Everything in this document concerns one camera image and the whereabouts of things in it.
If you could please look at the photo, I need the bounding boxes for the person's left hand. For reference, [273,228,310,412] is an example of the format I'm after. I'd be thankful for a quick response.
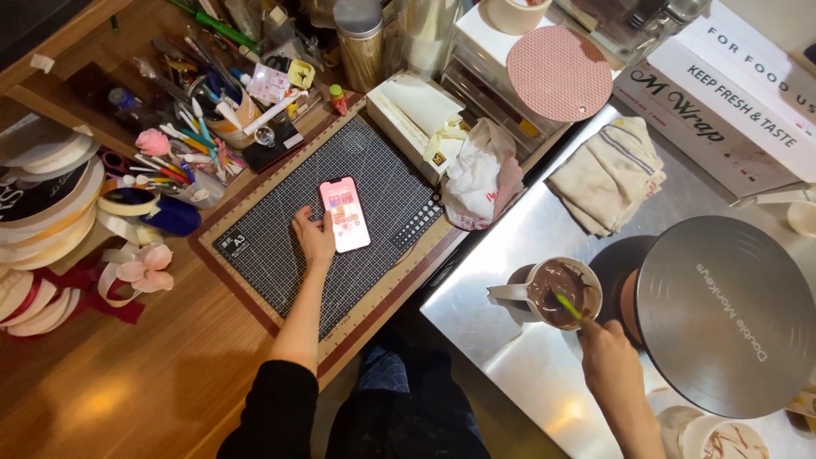
[292,205,337,264]

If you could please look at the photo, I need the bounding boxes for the person's right hand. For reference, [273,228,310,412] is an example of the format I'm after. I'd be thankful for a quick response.
[577,317,645,400]

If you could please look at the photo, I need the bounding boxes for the green spatula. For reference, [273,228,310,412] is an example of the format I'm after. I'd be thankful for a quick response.
[553,292,584,323]

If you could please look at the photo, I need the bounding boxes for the white cup of chocolate cream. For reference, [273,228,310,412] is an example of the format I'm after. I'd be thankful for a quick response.
[487,256,603,331]

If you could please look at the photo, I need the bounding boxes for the silver cake turntable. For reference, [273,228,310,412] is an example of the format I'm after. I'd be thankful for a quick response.
[588,215,816,419]

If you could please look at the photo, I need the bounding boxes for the folded beige cloth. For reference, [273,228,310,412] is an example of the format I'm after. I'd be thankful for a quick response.
[546,116,668,238]

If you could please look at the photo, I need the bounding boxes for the white bowl with chocolate smears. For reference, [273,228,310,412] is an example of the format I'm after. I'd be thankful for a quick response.
[677,414,772,459]

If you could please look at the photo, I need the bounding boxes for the white crumpled plastic bag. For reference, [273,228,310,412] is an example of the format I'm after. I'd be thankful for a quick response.
[441,117,525,232]

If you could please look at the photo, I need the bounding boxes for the brown ruled silicone mat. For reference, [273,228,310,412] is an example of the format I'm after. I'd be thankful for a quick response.
[189,96,469,380]

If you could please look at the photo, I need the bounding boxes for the person's dark trousers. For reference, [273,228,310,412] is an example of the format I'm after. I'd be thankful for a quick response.
[325,325,492,459]

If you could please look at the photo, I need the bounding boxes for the small white bowl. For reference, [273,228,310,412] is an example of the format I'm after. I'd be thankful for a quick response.
[787,201,816,239]

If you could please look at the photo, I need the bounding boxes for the pink round silicone trivet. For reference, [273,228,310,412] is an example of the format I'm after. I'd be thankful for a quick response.
[506,25,614,123]

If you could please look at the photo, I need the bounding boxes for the white cling wrap box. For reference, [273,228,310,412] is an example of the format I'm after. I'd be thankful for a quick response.
[612,0,816,200]

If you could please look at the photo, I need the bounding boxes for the white drawer organizer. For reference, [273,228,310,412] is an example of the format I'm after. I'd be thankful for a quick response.
[441,3,616,160]

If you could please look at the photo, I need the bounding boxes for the pink-screen smartphone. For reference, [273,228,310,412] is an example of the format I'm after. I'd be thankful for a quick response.
[319,176,372,255]

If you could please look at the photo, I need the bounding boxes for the white tissue box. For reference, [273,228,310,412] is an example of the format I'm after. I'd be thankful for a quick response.
[366,70,468,187]

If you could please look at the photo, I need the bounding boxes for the black gridded cutting mat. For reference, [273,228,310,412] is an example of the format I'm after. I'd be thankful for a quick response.
[212,115,445,341]

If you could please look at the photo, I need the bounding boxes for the glass jar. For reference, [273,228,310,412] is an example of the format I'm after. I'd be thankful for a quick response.
[555,0,711,66]

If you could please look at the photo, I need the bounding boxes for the beige tape roll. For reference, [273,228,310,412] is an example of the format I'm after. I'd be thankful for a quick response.
[486,0,554,36]

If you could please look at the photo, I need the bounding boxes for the person's black sleeve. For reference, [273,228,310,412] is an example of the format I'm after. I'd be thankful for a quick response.
[215,360,320,459]

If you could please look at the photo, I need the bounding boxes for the clear plastic film roll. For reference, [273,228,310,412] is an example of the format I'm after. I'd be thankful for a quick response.
[394,0,463,76]

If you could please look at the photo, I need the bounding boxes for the skewer canister with metal lid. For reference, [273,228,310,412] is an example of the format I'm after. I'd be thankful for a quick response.
[333,0,385,94]

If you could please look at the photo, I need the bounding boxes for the black card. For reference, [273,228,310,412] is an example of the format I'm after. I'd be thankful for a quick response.
[241,121,306,174]

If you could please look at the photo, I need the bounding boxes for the yellow square cutter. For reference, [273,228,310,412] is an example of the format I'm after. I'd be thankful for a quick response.
[287,59,317,90]

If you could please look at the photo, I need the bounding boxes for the pink patterned packet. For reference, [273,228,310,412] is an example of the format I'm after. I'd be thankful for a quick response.
[247,62,292,106]

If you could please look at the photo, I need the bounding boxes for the paper cup of tools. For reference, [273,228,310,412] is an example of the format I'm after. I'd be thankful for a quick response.
[189,73,264,150]

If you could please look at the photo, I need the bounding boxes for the clear cup of tools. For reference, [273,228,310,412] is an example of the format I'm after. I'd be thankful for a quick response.
[127,124,246,210]

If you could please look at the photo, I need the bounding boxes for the blue ribbon spool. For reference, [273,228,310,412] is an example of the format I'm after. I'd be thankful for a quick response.
[97,187,202,238]

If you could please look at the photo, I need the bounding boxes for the pink fabric bow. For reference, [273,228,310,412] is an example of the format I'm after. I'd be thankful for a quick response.
[97,241,175,309]

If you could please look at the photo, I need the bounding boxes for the pink rose flower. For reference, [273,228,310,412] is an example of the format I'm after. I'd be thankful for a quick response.
[135,128,172,158]

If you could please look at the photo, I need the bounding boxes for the green stick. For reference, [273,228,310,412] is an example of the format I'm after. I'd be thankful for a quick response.
[164,0,261,53]

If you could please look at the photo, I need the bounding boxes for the red ribbon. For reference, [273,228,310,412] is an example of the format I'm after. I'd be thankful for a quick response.
[19,258,146,326]

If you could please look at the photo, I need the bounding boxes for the pink scissors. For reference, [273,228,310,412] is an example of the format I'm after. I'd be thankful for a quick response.
[99,147,138,179]

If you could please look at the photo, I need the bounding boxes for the blue-capped bottle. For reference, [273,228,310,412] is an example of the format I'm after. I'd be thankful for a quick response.
[107,87,160,131]

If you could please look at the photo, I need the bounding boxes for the stack of ribbon spools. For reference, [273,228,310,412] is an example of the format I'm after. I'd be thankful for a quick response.
[0,115,106,339]

